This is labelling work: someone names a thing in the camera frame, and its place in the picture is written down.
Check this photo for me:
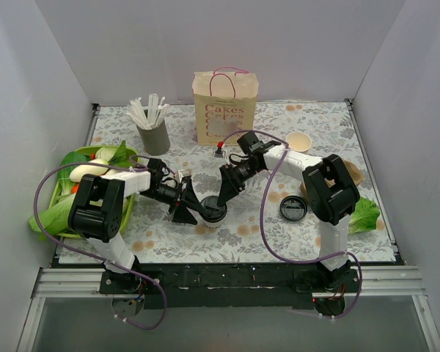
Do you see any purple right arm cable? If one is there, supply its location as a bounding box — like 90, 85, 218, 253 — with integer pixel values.
219, 129, 362, 319

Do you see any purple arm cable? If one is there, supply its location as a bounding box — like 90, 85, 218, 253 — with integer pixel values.
219, 129, 362, 319
33, 154, 168, 331

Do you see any orange carrot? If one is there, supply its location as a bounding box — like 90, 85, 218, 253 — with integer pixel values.
71, 183, 79, 194

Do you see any brown cardboard cup carrier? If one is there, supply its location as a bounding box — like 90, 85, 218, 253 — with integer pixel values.
300, 160, 364, 201

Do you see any green plastic tray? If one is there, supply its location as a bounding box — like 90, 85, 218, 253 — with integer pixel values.
48, 145, 138, 239

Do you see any white paper coffee cup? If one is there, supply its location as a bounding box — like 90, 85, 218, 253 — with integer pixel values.
202, 216, 226, 231

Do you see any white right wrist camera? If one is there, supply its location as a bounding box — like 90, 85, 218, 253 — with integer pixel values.
213, 142, 227, 159

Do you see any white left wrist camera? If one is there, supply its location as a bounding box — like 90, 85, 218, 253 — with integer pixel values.
175, 169, 191, 184

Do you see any aluminium frame rail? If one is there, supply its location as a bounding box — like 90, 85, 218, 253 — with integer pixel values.
33, 266, 426, 298

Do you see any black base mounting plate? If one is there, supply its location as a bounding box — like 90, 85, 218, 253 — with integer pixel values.
99, 263, 359, 309

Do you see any floral patterned table mat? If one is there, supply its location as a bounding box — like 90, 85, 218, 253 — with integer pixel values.
58, 102, 397, 264

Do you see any grey straw holder cup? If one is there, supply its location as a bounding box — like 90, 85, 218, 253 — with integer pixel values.
137, 122, 171, 155

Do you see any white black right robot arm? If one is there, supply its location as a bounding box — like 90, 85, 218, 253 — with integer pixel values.
217, 130, 360, 292

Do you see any stack of white paper cups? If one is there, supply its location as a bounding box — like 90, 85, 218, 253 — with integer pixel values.
285, 132, 312, 153

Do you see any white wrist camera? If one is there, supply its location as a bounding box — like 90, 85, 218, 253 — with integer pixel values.
175, 169, 191, 184
213, 142, 227, 159

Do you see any green white cabbage on table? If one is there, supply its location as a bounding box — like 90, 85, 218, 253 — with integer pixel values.
348, 197, 380, 235

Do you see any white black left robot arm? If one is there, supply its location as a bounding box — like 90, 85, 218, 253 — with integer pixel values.
68, 158, 203, 293

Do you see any black plastic cup lid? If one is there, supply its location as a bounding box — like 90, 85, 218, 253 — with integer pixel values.
199, 195, 227, 219

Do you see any green bok choy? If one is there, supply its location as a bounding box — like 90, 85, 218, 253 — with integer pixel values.
56, 150, 90, 195

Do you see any white radish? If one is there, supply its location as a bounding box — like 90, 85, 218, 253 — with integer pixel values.
69, 159, 109, 183

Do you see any long green napa cabbage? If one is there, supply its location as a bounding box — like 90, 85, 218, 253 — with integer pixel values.
39, 194, 76, 235

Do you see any kraft paper cakes bag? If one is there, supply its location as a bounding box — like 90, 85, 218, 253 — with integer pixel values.
192, 67, 259, 145

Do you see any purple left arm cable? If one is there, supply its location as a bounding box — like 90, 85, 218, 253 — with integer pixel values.
33, 154, 168, 331

